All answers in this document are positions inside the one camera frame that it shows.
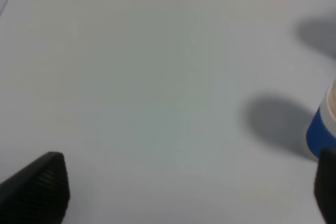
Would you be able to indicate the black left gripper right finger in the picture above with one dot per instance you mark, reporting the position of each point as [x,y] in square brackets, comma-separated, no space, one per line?
[324,185]

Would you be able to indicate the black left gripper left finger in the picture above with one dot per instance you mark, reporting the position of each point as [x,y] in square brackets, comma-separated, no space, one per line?
[38,193]

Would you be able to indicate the blue cup with white rim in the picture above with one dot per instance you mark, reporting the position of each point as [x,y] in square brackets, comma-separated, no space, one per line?
[321,131]

